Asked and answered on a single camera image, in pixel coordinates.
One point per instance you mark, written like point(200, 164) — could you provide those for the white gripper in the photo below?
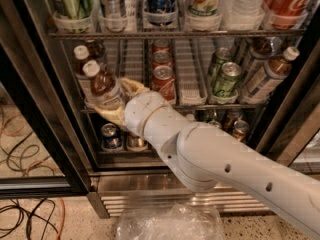
point(139, 111)

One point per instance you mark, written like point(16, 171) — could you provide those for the empty white shelf tray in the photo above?
point(132, 60)
point(191, 90)

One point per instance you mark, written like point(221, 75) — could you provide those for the bronze can bottom front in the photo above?
point(240, 130)

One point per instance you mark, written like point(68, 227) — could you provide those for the silver can top shelf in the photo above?
point(114, 14)

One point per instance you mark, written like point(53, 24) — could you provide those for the white bottle top shelf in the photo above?
point(242, 15)

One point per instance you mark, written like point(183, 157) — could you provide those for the steel fridge base grille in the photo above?
point(113, 193)

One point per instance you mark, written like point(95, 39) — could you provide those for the empty white shelf tray right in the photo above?
point(191, 90)

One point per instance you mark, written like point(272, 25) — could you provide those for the left glass fridge door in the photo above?
point(36, 72)

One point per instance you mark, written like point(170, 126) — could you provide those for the empty white shelf tray left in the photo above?
point(132, 60)

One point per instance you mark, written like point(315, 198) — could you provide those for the Coca-Cola bottle top shelf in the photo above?
point(284, 14)

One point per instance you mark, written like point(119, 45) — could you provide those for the glass fridge door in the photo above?
point(36, 72)
point(291, 119)

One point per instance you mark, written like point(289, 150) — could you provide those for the red coca-cola can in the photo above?
point(161, 45)
point(163, 80)
point(161, 58)

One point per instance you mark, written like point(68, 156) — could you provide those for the front green soda can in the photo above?
point(226, 79)

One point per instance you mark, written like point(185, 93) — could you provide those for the clear plastic bag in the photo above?
point(179, 222)

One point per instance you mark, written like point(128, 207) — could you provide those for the rear green soda can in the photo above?
point(219, 57)

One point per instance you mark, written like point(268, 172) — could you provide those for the right front tea bottle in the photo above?
point(271, 74)

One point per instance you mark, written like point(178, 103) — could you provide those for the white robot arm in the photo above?
point(201, 155)

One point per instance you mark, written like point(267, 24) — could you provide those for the gold can bottom front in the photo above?
point(136, 143)

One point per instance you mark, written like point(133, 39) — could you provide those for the front red Coca-Cola can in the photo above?
point(163, 80)

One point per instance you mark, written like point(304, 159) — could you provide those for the green can bottom front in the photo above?
point(215, 123)

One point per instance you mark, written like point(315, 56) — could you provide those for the tea bottle white cap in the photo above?
point(104, 87)

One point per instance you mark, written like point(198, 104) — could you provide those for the blue Pepsi can bottom front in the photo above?
point(111, 137)

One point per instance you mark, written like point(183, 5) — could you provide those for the green bottle top shelf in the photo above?
point(74, 16)

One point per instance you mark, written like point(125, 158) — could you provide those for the tea bottle behind front-left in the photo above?
point(82, 56)

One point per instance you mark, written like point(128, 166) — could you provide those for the right glass fridge door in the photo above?
point(291, 119)

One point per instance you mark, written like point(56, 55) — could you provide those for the right rear tea bottle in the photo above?
point(256, 52)

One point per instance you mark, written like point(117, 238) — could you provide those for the green soda can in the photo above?
point(219, 57)
point(226, 79)

